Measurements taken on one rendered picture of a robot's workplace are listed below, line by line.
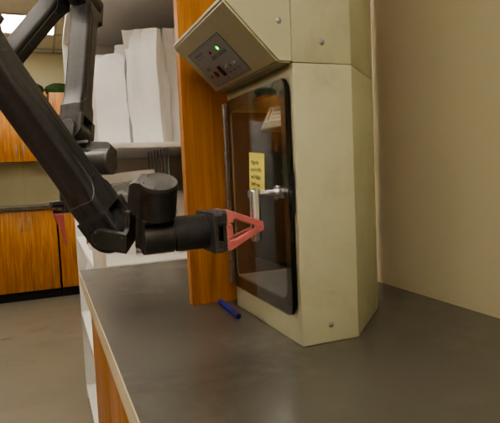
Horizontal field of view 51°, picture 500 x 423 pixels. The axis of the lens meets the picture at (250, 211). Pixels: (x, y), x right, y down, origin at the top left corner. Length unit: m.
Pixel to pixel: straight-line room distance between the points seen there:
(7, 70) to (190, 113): 0.49
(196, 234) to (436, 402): 0.41
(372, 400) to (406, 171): 0.72
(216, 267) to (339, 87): 0.52
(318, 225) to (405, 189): 0.48
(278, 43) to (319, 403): 0.54
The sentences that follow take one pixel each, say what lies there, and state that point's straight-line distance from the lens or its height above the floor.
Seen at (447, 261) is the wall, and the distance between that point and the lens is 1.24.
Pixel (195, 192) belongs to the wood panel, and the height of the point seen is 1.20.
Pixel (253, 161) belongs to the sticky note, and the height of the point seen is 1.26.
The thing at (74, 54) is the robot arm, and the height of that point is 1.53.
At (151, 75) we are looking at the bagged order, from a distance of 2.11.
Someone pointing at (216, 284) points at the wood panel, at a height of 0.98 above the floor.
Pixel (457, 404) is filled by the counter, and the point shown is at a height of 0.94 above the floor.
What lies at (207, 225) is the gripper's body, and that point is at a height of 1.16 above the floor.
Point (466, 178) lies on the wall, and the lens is 1.18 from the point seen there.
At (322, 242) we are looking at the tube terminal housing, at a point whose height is 1.11.
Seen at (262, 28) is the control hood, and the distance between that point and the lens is 0.87.
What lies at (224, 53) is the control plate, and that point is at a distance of 0.98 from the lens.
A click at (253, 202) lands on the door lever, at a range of 0.88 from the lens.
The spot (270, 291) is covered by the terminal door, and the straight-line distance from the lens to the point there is 0.97.
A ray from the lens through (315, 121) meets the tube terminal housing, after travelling 0.88.
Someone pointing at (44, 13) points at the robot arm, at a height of 1.65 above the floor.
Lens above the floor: 1.24
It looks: 4 degrees down
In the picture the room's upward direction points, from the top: 3 degrees counter-clockwise
